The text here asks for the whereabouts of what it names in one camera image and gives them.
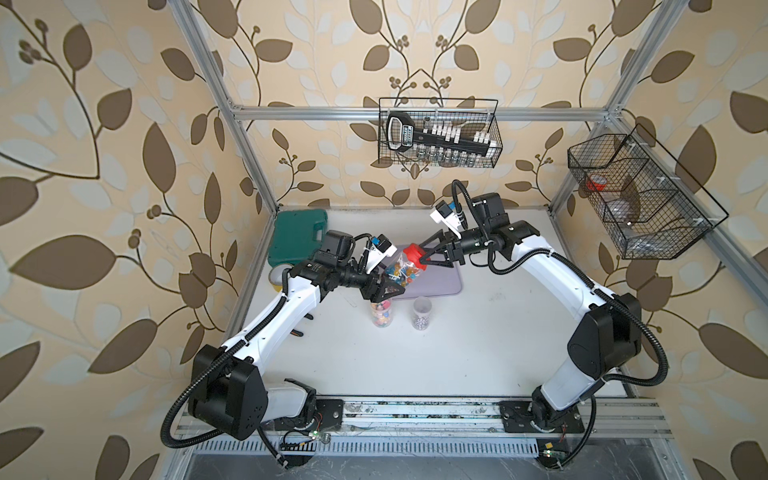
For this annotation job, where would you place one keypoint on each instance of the clear jar colourful candies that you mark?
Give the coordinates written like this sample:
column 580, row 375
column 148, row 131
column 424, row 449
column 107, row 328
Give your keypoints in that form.
column 381, row 313

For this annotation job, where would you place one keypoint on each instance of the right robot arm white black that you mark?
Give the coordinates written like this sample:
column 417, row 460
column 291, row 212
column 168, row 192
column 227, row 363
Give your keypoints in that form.
column 609, row 330

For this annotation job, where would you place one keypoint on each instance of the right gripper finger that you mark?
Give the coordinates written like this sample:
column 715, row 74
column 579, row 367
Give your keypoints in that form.
column 449, row 262
column 438, row 240

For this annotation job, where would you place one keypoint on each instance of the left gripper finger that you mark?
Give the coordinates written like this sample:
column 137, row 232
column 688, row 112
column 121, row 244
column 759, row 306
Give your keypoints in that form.
column 381, row 289
column 374, row 257

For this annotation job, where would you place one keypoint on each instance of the black wire basket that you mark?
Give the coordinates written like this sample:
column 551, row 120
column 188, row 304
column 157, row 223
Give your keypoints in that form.
column 470, row 114
column 653, row 207

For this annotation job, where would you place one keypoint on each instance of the green plastic tool case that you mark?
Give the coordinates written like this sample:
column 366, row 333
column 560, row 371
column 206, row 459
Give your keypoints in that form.
column 297, row 234

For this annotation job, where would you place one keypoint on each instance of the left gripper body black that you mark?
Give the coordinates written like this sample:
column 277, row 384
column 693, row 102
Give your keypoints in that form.
column 349, row 278

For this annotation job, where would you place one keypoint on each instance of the black wire basket right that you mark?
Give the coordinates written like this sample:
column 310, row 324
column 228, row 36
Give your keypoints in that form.
column 653, row 207

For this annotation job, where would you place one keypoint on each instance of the red jar lid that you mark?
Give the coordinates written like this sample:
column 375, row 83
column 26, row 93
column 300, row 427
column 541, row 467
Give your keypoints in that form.
column 414, row 253

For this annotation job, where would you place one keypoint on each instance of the clear candy jar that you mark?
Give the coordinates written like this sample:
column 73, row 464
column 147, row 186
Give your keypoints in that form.
column 403, row 271

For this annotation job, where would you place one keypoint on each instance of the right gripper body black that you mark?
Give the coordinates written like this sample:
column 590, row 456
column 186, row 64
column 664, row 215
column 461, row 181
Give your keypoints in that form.
column 471, row 242

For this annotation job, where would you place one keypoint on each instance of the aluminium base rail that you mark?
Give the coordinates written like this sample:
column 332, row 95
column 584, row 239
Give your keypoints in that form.
column 617, row 418

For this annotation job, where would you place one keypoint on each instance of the red item in basket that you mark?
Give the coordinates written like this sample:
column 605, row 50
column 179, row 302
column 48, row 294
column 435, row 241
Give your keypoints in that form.
column 595, row 183

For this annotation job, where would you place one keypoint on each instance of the orange black pliers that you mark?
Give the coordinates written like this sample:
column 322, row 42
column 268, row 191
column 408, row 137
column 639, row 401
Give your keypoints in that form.
column 300, row 324

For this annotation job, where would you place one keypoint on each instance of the black wire basket centre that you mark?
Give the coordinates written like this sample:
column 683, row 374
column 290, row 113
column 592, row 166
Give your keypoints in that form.
column 470, row 114

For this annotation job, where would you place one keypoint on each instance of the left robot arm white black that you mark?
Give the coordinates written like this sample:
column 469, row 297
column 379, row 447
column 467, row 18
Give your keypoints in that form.
column 227, row 394

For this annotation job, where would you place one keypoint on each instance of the clear jar dark beads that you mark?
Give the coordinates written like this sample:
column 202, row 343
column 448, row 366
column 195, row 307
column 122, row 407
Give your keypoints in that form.
column 422, row 309

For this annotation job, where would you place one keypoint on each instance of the lilac plastic tray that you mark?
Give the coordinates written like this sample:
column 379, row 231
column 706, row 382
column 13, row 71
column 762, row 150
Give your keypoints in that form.
column 432, row 282

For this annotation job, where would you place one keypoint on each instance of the black socket set rail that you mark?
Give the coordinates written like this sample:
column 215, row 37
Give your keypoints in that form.
column 403, row 133

